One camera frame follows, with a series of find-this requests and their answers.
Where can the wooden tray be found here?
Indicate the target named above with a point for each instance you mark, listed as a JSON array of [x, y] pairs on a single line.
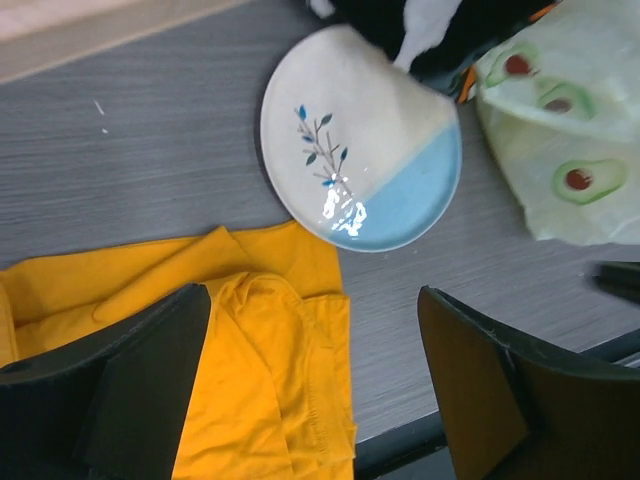
[[39, 35]]

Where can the cream and blue ceramic plate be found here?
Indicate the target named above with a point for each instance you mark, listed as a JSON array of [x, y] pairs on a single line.
[[359, 153]]

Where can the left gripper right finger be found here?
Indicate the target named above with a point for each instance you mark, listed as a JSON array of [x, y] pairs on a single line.
[[516, 407]]

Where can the green avocado print plastic bag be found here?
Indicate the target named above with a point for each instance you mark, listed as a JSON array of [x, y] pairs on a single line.
[[559, 105]]

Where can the zebra print tote bag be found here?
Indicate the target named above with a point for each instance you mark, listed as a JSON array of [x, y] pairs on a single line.
[[436, 42]]

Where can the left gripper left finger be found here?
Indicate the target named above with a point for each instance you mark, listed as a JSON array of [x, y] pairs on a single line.
[[111, 405]]

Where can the orange cloth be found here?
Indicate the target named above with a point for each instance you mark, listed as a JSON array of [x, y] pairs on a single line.
[[272, 397]]

